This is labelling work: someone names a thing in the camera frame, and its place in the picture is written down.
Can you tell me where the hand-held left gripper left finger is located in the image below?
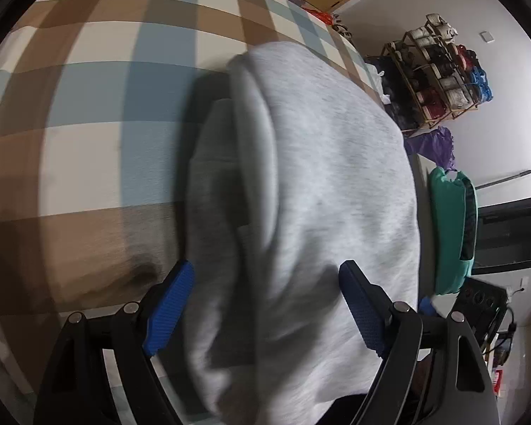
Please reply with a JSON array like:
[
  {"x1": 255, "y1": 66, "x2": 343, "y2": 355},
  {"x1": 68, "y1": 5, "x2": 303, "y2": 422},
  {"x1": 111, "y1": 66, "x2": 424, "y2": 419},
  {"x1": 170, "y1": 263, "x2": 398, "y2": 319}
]
[{"x1": 33, "y1": 259, "x2": 196, "y2": 425}]

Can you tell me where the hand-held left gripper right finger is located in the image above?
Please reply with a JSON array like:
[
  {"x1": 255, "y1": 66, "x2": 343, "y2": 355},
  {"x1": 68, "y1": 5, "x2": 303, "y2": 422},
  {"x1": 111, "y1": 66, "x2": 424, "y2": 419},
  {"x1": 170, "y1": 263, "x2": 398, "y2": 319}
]
[{"x1": 338, "y1": 259, "x2": 502, "y2": 425}]

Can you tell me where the light grey sweatshirt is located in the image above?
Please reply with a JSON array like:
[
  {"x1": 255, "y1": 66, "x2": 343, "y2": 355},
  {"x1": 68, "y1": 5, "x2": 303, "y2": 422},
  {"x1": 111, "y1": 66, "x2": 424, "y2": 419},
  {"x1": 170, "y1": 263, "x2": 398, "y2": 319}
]
[{"x1": 177, "y1": 41, "x2": 423, "y2": 421}]

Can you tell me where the dark clothes pile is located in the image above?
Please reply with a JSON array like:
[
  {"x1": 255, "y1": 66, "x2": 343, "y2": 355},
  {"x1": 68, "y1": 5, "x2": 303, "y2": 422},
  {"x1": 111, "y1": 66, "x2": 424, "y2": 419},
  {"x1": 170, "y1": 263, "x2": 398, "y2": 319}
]
[{"x1": 365, "y1": 55, "x2": 423, "y2": 132}]

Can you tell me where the black device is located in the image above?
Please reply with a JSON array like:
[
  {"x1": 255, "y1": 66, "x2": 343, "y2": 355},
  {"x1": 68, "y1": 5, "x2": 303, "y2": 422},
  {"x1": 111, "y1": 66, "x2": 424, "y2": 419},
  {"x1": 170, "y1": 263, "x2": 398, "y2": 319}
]
[{"x1": 453, "y1": 278, "x2": 512, "y2": 355}]

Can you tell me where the grey mattress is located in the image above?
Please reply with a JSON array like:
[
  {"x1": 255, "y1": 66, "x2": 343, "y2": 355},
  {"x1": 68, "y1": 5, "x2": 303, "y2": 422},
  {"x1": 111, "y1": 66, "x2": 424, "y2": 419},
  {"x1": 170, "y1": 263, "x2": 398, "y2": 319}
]
[{"x1": 412, "y1": 153, "x2": 440, "y2": 302}]

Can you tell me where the teal black jacket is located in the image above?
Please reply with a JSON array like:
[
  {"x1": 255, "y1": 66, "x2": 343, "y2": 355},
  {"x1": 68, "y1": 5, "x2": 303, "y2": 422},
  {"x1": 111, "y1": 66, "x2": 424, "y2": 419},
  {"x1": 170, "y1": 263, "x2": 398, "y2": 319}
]
[{"x1": 427, "y1": 166, "x2": 479, "y2": 295}]

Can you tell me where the black low cabinet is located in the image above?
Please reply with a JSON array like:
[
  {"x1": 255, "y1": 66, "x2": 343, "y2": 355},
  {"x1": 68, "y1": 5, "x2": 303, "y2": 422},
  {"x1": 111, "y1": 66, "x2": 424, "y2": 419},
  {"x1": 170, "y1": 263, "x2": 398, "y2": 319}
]
[{"x1": 473, "y1": 195, "x2": 531, "y2": 275}]

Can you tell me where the grey pole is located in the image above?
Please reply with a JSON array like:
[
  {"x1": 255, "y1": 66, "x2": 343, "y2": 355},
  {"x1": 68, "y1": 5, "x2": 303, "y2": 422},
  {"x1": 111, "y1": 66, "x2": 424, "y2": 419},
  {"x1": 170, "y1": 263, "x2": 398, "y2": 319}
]
[{"x1": 475, "y1": 169, "x2": 531, "y2": 187}]

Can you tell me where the purple cloth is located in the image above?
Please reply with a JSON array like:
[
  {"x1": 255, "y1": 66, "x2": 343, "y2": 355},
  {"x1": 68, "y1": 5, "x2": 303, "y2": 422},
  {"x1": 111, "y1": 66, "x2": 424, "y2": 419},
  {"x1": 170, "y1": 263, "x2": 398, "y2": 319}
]
[{"x1": 402, "y1": 126, "x2": 458, "y2": 172}]

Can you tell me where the brown blue checked bedsheet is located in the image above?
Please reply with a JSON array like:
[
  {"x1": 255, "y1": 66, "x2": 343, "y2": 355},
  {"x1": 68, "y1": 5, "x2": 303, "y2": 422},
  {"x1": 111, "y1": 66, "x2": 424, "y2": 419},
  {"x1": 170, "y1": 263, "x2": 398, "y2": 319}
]
[{"x1": 0, "y1": 0, "x2": 386, "y2": 425}]

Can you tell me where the white plastic bag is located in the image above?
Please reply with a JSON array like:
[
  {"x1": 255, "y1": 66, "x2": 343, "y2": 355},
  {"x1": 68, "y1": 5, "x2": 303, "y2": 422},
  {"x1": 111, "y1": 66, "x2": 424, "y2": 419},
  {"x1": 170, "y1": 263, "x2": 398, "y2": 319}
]
[{"x1": 366, "y1": 64, "x2": 392, "y2": 103}]

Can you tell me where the wooden shoe rack with shoes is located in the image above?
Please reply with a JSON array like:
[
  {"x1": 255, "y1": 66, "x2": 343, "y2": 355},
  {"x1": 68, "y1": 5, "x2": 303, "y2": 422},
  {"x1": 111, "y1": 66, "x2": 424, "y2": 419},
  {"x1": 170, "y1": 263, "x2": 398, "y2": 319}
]
[{"x1": 365, "y1": 13, "x2": 494, "y2": 134}]

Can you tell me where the black cable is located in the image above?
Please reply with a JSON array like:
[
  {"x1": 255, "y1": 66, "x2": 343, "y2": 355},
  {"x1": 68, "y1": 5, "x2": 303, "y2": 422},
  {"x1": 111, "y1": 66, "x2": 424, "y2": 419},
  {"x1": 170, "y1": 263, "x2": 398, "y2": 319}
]
[{"x1": 482, "y1": 303, "x2": 519, "y2": 360}]

